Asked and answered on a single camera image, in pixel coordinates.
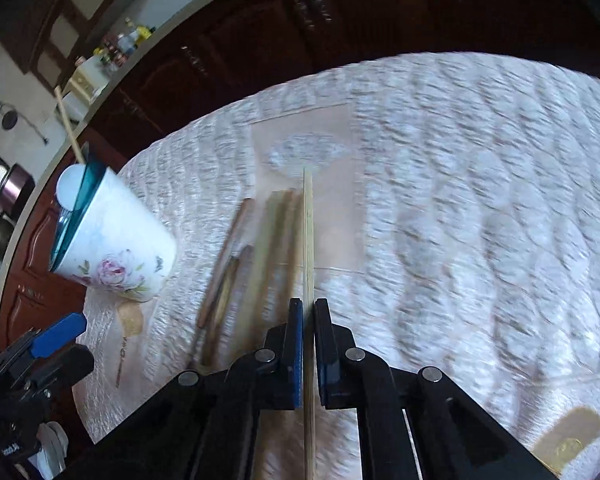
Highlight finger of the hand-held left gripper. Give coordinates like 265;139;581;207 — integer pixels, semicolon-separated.
0;312;86;376

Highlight white floral cup blue inside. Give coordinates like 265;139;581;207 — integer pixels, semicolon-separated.
50;160;177;304

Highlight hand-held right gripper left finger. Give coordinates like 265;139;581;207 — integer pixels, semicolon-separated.
65;298;303;480

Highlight dark cooking pot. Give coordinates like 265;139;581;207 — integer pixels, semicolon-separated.
0;212;19;262

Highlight small white appliance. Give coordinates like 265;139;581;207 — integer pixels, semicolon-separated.
61;91;94;124

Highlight light wooden chopstick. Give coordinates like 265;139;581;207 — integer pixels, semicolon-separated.
303;167;316;480
280;187;304;307
54;86;89;166
257;190;284;321

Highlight group of condiment bottles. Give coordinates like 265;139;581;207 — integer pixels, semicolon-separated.
92;17;157;74

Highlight brown wall cabinet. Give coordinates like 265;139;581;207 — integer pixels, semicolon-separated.
10;0;127;92

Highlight hanging metal ladle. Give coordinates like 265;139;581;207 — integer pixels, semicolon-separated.
0;101;49;146

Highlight light kitchen countertop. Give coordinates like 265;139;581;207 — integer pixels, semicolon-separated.
0;0;301;321

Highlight brown wooden kitchen cabinets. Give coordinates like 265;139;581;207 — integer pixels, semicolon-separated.
0;0;600;351

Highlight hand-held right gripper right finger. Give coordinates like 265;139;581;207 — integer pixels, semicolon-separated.
314;298;561;480

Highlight pale yellow box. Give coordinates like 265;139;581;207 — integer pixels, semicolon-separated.
67;57;112;104

